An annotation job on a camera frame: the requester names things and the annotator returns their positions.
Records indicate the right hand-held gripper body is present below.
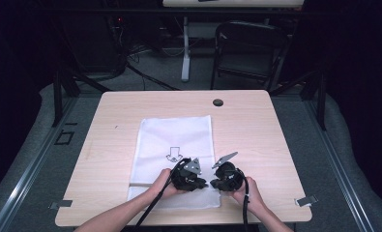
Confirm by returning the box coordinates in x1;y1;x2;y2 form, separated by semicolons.
211;151;247;192

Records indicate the thick black floor cable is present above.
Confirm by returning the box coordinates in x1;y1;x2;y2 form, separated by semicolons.
125;62;181;92

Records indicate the person's left hand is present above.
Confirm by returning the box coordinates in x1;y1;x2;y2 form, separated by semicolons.
149;167;188;200

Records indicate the hand-held gripper black cable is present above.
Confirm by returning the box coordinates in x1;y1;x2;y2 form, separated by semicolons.
133;158;191;232
232;167;250;232

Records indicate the grey tape strip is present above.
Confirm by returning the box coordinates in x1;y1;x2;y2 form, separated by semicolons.
294;194;319;208
47;199;73;210

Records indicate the right hand-held gripper black cable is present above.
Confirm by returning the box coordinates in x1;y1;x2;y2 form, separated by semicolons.
232;167;250;232

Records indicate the white cloth bag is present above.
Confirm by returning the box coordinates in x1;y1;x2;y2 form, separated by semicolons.
127;114;222;210

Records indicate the person's right hand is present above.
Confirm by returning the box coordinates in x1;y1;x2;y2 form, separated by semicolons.
227;176;268;215

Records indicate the black frame post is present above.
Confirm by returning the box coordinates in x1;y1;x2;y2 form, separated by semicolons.
51;69;65;128
316;71;328;131

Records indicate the black folding chair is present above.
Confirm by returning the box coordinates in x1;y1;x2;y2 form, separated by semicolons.
209;20;292;92

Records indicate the left hand-held gripper black cable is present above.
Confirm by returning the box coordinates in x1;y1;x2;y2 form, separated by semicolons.
133;158;191;232

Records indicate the black horizontal frame bar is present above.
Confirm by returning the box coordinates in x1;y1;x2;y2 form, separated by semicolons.
46;7;312;16

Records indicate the black computer tower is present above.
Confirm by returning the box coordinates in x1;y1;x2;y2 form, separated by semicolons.
61;13;128;74

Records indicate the aluminium floor rail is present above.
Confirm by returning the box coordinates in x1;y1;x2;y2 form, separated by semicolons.
0;96;80;232
306;98;377;232

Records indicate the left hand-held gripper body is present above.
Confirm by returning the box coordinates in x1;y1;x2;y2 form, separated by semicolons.
171;157;203;191

